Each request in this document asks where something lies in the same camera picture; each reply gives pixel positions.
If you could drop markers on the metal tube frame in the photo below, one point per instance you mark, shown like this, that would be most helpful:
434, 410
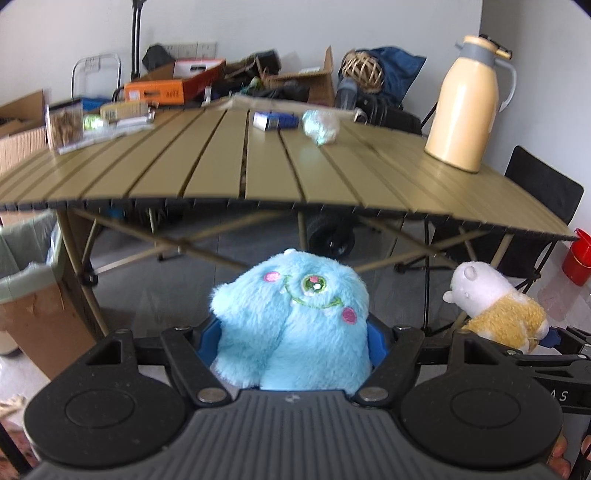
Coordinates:
75, 76

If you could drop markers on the red bucket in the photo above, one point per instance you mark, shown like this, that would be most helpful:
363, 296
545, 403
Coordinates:
577, 263

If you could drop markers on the clear snack jar black lid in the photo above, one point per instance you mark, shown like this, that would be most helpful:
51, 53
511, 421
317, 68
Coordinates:
65, 127

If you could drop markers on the large open cardboard box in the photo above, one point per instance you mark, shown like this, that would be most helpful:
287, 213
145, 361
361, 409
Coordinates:
21, 138

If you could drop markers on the green trash bag liner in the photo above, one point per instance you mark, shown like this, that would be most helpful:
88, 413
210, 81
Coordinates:
25, 272

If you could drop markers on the silver foil pack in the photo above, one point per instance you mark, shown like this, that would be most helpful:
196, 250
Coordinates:
136, 122

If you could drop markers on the beige folding wagon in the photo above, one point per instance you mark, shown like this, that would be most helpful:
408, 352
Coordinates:
330, 237

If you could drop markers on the grey water bottle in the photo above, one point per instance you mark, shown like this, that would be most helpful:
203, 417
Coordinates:
345, 92

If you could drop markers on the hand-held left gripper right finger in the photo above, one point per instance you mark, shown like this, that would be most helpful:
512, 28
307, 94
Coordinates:
376, 342

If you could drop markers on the printed paper leaflet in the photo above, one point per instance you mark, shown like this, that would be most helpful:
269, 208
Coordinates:
97, 136

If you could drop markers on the blue fabric bag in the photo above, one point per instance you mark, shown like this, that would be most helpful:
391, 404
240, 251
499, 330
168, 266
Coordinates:
401, 74

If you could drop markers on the olive folding slat table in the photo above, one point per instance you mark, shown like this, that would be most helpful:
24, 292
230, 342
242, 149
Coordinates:
231, 161

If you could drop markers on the wicker ball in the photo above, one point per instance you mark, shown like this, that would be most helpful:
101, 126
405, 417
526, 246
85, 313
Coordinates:
364, 71

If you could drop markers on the cream thermos jug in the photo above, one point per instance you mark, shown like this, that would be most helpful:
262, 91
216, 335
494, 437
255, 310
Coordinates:
461, 115

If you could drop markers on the green spray bottle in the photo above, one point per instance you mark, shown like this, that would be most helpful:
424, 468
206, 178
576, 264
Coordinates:
94, 122

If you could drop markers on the person's right hand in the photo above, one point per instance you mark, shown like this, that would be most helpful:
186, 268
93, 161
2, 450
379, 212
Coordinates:
561, 457

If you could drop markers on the black duffel bag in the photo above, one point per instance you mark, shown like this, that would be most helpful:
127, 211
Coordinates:
392, 117

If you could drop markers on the white and yellow plush toy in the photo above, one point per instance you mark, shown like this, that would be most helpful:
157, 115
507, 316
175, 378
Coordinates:
503, 318

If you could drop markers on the small brown cardboard box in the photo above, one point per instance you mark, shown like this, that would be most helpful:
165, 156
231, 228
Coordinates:
304, 87

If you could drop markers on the cardboard trash box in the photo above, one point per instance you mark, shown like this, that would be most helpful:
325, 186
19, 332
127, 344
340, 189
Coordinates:
46, 332

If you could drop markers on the yellow-green carton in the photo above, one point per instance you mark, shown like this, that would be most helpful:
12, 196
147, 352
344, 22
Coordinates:
124, 110

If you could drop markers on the orange cardboard tray box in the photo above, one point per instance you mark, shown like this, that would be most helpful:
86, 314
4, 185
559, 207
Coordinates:
161, 90

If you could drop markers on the black folding camp chair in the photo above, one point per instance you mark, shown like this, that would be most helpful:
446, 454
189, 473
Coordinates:
545, 194

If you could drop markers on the white wall outlet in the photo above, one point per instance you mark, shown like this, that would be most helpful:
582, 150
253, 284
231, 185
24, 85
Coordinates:
207, 48
92, 63
172, 50
190, 49

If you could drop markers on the blue plush monster toy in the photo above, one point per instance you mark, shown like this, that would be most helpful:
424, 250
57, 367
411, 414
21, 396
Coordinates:
295, 332

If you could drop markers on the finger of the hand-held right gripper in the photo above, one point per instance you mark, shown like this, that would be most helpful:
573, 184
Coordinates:
535, 359
554, 339

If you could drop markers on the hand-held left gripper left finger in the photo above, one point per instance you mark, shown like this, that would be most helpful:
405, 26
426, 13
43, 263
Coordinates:
210, 339

